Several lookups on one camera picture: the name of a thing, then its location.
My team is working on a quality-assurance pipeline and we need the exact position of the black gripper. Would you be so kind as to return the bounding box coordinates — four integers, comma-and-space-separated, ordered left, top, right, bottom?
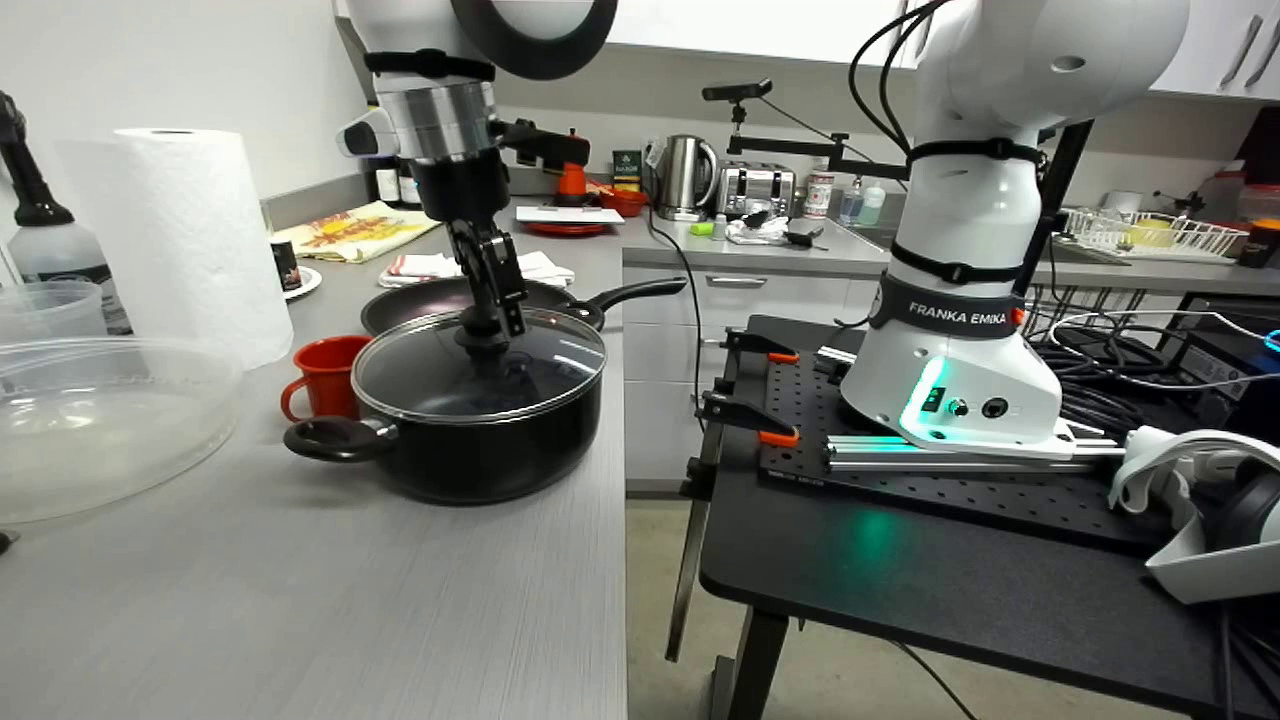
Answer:
421, 147, 532, 351

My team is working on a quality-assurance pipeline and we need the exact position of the glass lid with black knob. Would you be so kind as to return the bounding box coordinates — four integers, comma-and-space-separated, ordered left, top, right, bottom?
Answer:
350, 318, 613, 428

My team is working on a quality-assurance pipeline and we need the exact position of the red moka pot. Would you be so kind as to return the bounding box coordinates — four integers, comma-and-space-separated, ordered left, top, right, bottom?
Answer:
549, 156, 598, 208

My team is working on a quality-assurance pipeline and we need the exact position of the black cooking pot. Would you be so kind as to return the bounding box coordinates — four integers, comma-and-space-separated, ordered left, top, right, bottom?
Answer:
280, 318, 613, 508

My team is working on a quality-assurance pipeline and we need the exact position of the flat white towel red stripe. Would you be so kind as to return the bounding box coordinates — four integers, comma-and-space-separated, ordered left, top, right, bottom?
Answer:
510, 248, 578, 291

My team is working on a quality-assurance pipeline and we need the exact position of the crumpled white towel red stripe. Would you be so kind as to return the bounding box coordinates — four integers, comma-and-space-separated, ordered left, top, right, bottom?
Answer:
374, 254, 470, 291

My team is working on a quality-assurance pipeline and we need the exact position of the black frying pan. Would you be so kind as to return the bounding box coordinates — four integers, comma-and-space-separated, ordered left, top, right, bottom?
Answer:
357, 274, 692, 345

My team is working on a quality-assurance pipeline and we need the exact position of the red plate with white board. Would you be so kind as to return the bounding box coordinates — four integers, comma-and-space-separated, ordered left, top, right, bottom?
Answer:
510, 200, 627, 242

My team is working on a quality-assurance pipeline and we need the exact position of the yellow bag with red print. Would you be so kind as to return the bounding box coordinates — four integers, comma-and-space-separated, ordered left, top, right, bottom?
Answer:
271, 200, 443, 268

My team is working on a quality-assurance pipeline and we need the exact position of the red cup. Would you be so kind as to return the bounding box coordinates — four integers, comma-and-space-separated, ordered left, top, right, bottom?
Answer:
274, 331, 374, 428

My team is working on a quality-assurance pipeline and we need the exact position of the white round plate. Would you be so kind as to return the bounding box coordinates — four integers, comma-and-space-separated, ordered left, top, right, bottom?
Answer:
274, 263, 329, 306

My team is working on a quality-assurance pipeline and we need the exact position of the steel electric kettle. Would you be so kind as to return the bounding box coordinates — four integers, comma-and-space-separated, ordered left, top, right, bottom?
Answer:
648, 132, 724, 226

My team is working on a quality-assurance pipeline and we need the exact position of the grey base cabinet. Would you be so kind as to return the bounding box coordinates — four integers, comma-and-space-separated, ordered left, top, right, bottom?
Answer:
621, 257, 890, 499

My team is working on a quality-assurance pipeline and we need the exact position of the steel toaster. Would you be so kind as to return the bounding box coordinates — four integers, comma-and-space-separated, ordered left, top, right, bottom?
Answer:
715, 159, 799, 226

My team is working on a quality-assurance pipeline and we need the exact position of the white paper towel roll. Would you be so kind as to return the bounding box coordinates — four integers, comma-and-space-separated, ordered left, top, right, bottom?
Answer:
61, 123, 296, 381

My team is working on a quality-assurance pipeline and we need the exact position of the clear plastic bottle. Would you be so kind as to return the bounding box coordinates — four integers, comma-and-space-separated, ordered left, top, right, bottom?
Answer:
850, 176, 890, 234

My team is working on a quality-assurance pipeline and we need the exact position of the spray bottle with black trigger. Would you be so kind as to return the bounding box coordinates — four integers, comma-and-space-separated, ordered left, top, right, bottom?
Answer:
0, 89, 110, 337

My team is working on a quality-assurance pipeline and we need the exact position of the black robot table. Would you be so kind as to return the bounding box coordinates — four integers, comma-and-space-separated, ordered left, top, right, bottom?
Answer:
658, 311, 1280, 720

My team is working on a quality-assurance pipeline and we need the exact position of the black stand pole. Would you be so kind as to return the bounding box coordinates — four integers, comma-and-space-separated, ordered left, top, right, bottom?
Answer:
1016, 123, 1094, 318

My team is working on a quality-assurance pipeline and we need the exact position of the white dish rack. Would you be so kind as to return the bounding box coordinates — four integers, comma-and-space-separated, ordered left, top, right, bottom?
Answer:
1064, 195, 1253, 268

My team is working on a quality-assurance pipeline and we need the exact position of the white headset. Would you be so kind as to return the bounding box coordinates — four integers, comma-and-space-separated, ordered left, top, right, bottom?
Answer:
1104, 426, 1280, 612

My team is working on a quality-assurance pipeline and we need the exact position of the grey power cable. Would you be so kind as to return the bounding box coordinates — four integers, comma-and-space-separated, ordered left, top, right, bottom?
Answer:
648, 217, 712, 415

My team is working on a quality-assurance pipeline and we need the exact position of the black clamp with orange handle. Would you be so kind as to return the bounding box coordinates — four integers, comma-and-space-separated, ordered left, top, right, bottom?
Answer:
699, 393, 803, 458
715, 324, 803, 372

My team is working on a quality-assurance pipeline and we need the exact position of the black camera on stand arm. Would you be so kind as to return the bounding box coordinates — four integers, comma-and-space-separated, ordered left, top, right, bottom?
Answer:
699, 77, 924, 184

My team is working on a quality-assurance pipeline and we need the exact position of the white wall cabinet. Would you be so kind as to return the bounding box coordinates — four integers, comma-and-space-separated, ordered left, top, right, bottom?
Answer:
1176, 0, 1280, 109
602, 0, 936, 71

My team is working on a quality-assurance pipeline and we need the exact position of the aluminium rail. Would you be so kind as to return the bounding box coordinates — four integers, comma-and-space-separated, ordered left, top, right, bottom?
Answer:
825, 434, 1137, 473

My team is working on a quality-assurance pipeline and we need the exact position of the black cable bundle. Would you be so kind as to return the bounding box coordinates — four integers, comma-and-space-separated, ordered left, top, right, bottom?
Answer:
1032, 296, 1280, 404

